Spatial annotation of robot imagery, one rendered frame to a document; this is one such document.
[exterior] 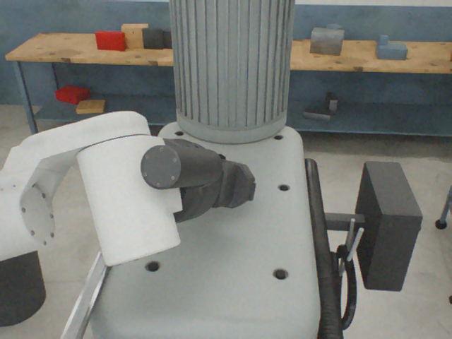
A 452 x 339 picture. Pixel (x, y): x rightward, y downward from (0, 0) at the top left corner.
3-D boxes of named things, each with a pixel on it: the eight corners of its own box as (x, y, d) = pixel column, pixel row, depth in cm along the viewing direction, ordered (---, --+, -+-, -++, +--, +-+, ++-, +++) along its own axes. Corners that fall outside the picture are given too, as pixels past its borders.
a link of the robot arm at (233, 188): (158, 205, 60) (106, 215, 49) (171, 133, 60) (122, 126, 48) (248, 228, 56) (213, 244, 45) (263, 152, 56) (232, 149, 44)
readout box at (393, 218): (407, 294, 97) (431, 216, 86) (363, 291, 98) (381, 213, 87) (387, 232, 114) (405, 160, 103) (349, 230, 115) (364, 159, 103)
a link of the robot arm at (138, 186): (147, 250, 48) (78, 275, 37) (120, 152, 49) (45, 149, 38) (246, 222, 44) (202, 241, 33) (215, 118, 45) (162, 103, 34)
